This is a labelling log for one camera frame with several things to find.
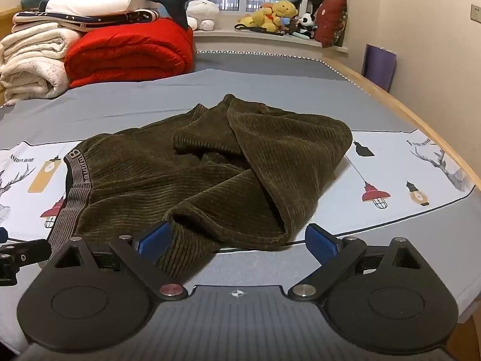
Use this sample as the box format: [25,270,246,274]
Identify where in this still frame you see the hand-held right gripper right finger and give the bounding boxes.
[287,224,438,302]

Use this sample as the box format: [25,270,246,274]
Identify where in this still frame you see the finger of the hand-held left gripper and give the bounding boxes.
[0,227,52,286]

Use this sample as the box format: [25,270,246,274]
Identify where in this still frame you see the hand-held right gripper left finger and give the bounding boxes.
[39,221,188,302]

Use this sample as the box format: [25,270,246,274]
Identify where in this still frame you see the olive corduroy pants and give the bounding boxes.
[47,94,354,282]

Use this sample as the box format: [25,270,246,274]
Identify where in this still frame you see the grey printed bed sheet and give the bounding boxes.
[0,51,479,358]

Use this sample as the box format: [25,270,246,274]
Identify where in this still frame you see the purple box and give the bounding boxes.
[361,44,398,91]

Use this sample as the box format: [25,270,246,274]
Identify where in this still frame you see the red folded quilt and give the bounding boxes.
[64,18,195,89]

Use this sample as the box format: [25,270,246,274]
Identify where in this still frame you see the cream folded blanket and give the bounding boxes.
[0,23,81,106]

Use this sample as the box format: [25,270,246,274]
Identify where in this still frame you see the white windowsill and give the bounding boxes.
[192,30,350,60]

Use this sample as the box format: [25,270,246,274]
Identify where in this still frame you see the red cushion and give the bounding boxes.
[314,0,348,48]

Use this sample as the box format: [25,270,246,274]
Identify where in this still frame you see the panda plush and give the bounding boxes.
[297,12,318,38]

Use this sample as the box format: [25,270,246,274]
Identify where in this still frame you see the navy patterned folded blanket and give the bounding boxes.
[13,8,162,33]

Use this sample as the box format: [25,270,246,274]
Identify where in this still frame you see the white plush toy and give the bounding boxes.
[186,0,220,31]

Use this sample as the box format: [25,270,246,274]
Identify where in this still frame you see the yellow bear plush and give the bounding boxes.
[238,0,299,34]

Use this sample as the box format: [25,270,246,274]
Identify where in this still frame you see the white folded cloth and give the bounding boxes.
[39,0,151,17]

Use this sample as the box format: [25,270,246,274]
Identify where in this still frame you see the wooden bed frame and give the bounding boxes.
[322,57,481,196]

